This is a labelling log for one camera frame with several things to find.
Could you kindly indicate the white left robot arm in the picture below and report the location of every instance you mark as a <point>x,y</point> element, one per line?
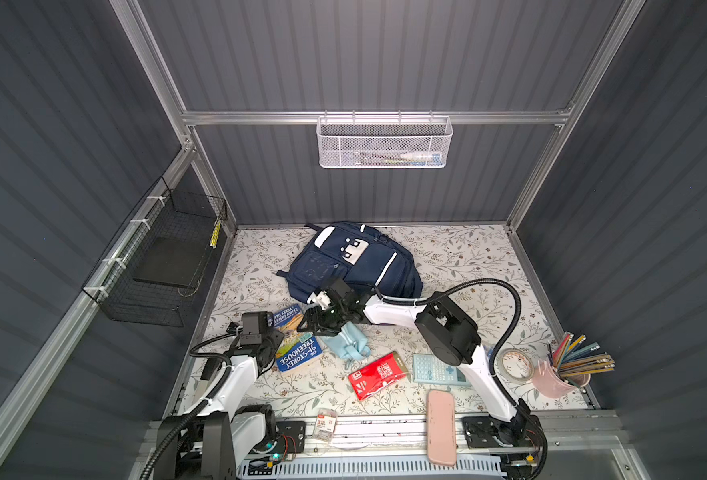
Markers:
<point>225,429</point>

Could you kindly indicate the white wire mesh basket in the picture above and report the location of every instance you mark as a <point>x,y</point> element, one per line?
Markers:
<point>375,142</point>

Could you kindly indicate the black wire wall basket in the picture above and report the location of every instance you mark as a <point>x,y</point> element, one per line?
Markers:
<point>161,270</point>

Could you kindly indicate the clear tape roll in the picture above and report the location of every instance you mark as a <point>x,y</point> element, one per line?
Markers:
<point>515,365</point>

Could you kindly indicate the teal calculator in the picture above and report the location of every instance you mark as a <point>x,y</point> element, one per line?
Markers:
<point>427,369</point>

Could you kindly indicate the small clear eraser box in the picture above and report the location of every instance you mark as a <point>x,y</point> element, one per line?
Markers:
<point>325,424</point>

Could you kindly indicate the light teal pencil pouch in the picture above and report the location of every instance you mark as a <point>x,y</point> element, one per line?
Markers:
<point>350,344</point>

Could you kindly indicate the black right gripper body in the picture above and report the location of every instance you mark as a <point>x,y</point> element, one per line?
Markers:
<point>331,319</point>

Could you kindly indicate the navy blue student backpack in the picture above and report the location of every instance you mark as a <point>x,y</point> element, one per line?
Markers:
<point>360,255</point>

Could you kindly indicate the beige stapler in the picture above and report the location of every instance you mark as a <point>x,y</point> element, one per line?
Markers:
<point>208,372</point>

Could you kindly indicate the pink cup with pencils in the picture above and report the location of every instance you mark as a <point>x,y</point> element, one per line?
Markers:
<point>570,365</point>

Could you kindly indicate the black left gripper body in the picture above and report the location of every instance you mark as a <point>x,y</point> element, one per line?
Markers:
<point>271,343</point>

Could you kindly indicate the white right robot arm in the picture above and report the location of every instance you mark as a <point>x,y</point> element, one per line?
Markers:
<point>451,334</point>

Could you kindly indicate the blue treehouse storybook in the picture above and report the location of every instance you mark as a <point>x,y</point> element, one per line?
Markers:
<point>296,348</point>

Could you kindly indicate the pink pencil case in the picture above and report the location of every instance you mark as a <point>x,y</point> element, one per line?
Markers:
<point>441,442</point>

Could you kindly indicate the red snack packet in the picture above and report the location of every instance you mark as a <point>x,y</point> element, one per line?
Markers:
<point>377,375</point>

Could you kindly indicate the white marker in basket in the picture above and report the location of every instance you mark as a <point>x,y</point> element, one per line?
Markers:
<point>424,157</point>

